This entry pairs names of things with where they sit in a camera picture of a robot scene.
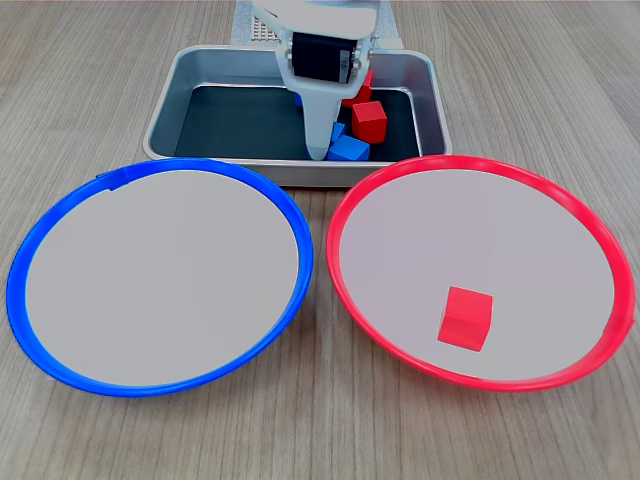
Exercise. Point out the small red cube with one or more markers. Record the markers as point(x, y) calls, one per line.
point(465, 320)
point(362, 92)
point(370, 122)

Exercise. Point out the blue-rimmed white plate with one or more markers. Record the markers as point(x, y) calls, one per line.
point(160, 280)

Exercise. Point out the red-rimmed white plate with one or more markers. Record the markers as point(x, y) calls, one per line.
point(500, 240)

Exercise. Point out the steel tray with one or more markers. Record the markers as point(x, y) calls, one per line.
point(165, 115)

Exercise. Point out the black tray mat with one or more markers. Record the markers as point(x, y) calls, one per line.
point(240, 125)

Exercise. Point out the small blue cube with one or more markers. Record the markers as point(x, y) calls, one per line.
point(298, 100)
point(348, 150)
point(337, 132)

